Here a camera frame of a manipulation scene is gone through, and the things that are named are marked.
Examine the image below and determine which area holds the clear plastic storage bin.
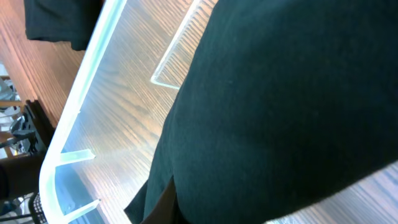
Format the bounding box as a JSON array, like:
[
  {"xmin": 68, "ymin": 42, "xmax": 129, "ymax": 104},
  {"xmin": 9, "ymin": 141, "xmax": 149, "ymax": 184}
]
[{"xmin": 39, "ymin": 0, "xmax": 398, "ymax": 224}]

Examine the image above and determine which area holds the black cloth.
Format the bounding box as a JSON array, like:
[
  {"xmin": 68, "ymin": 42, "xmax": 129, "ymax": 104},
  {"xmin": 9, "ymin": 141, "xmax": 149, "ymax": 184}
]
[
  {"xmin": 125, "ymin": 0, "xmax": 397, "ymax": 223},
  {"xmin": 24, "ymin": 0, "xmax": 104, "ymax": 51}
]

